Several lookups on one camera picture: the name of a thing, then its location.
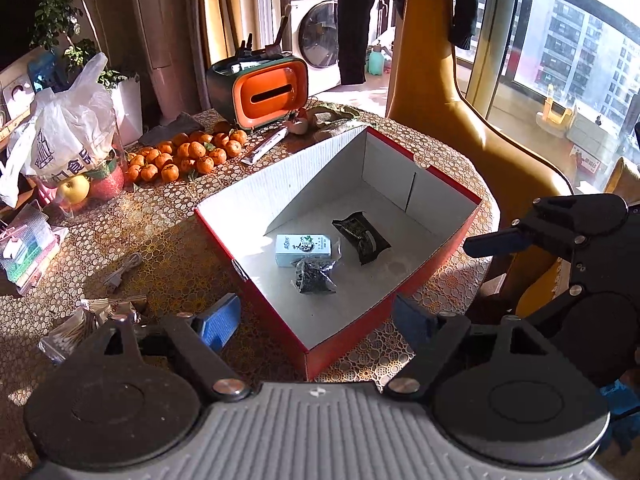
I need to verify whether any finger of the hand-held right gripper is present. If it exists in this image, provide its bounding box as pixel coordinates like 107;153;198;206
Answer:
462;194;628;286

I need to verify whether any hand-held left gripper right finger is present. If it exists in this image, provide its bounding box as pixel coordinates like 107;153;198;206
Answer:
382;296;556;402

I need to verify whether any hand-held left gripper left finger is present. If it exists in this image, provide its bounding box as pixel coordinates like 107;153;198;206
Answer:
75;292;251;403

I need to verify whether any red cardboard box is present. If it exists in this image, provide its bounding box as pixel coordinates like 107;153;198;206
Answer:
195;125;483;381

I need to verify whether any black foil packet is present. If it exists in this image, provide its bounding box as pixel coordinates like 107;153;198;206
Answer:
332;211;391;266

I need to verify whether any silver foil packet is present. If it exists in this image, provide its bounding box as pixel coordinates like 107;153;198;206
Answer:
77;295;148;326

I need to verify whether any clear bag of dark tea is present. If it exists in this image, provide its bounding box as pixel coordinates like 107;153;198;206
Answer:
292;255;338;295

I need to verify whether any white charging cable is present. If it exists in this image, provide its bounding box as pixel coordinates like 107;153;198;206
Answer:
102;252;143;292

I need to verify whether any white small carton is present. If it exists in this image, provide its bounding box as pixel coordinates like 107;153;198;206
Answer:
275;233;333;267

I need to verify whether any bag of cotton swabs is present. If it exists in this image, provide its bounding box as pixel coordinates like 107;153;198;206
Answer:
40;305;101;363

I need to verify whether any lace-covered round desktop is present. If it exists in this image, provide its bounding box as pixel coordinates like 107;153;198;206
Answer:
0;102;501;411

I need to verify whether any pile of tangerines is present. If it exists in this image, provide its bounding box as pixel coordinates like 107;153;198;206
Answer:
125;129;248;184

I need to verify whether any red apple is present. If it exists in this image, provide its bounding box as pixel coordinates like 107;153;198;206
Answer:
90;164;125;201

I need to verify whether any white stick packet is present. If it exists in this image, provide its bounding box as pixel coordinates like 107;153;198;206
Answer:
240;126;289;165

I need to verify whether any yellow chair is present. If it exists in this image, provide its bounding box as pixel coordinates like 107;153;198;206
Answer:
387;0;576;316

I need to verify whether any yellow apple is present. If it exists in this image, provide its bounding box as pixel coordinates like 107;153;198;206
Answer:
57;175;91;206

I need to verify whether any grey cloth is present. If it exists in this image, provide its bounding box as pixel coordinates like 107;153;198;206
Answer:
137;112;206;148

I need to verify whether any stack of clear plastic cases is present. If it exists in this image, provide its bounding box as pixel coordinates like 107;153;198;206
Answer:
0;205;62;296

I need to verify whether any ceramic leaf ornament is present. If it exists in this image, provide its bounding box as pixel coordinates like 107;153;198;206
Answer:
282;101;362;137

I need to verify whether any white planter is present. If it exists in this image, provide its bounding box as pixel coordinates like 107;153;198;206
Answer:
107;80;144;148

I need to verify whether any orange green tissue box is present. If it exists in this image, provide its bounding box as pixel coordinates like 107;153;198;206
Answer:
206;55;308;131

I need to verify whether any white plastic bag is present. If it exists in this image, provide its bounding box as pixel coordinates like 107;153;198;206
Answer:
0;52;118;208

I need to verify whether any green spray bottle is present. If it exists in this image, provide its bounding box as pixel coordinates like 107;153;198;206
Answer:
367;41;394;77

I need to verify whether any dark hanging clothing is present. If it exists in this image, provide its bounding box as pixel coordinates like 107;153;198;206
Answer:
337;0;413;86

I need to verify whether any white standing air conditioner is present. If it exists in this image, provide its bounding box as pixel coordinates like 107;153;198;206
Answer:
130;0;201;126

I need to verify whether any white round-screen device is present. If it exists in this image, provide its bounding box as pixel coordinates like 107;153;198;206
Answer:
1;77;37;122

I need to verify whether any blue picture book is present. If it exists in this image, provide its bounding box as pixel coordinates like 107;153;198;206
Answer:
27;52;57;93

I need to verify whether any white washing machine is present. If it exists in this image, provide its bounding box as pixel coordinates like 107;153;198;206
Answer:
279;0;342;83

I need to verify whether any yellow curtain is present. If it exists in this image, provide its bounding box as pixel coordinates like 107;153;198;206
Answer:
197;0;273;68

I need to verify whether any green leafy houseplant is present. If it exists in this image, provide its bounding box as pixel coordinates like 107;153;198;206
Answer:
27;0;128;91

